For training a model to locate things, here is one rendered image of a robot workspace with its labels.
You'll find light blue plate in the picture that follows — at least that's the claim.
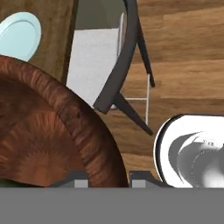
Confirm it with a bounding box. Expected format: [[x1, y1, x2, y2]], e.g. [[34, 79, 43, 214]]
[[0, 11, 43, 62]]

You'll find brown wooden bowl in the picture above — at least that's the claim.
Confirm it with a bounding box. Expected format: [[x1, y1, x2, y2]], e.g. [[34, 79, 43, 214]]
[[0, 54, 130, 188]]

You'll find white round cylinder black rim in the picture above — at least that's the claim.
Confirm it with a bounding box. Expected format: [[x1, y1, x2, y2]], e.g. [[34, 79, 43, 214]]
[[153, 114, 224, 189]]

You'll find dark grey chair white seat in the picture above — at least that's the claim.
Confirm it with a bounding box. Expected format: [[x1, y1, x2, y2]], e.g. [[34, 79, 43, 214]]
[[66, 0, 156, 137]]

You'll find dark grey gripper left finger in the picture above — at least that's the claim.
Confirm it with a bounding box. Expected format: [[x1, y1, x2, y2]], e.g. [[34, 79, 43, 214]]
[[47, 170, 89, 189]]

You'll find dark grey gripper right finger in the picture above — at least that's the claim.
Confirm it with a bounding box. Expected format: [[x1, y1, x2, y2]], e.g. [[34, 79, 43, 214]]
[[129, 170, 173, 189]]

